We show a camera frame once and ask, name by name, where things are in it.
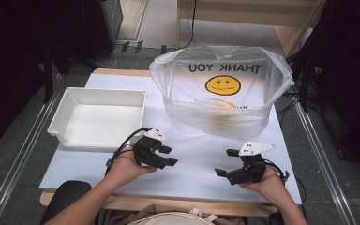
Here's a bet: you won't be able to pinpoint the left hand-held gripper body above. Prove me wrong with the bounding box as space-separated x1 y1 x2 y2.
133 127 167 170

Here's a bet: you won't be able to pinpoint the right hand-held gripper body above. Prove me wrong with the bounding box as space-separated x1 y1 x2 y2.
228 141 277 186

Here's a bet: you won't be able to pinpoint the yellow carton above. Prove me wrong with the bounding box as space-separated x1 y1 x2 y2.
201 97 237 130

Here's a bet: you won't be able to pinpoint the clear plastic smiley bag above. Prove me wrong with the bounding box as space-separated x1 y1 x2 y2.
149 45 295 142

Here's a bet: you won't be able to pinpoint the person's right hand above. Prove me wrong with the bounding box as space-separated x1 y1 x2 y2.
239 167 291 209

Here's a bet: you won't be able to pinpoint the person's left hand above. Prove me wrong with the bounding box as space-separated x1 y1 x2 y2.
105 149 158 190

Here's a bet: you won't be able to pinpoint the pale blue table mat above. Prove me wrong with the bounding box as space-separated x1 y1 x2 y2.
39 73 303 206

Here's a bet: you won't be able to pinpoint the wooden table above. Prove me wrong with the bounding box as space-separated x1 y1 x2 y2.
39 67 287 218

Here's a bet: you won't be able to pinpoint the white plastic bin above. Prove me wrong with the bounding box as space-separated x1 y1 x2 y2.
47 86 147 153

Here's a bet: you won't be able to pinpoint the person's beige clothing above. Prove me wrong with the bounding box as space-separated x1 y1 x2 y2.
108 203 248 225

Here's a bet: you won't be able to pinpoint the black chair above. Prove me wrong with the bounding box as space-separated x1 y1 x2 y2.
39 180 94 225

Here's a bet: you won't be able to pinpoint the black metal stand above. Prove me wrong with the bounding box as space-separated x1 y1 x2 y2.
41 46 73 104
289 55 315 113

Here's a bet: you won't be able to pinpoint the black cabinet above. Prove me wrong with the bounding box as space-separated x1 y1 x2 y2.
80 0 124 61

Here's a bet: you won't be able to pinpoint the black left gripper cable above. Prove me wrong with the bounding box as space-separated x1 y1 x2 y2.
105 127 153 176

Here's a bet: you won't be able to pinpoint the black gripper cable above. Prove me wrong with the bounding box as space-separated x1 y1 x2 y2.
263 158 308 203
105 127 153 176

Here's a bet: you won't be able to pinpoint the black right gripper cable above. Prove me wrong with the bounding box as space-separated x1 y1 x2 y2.
263 158 308 203

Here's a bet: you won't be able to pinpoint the black floor cables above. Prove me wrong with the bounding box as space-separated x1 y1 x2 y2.
275 87 308 126

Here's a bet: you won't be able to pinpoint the metal floor rail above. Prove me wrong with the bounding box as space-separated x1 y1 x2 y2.
292 101 358 225
0 74 68 225

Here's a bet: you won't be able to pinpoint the white floor cable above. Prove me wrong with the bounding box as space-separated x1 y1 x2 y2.
93 46 120 68

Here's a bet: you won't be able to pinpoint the black hanging cable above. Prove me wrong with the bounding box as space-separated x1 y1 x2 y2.
177 0 198 51

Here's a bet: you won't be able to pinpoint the wooden shelf frame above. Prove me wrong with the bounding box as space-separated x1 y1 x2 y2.
175 0 328 59

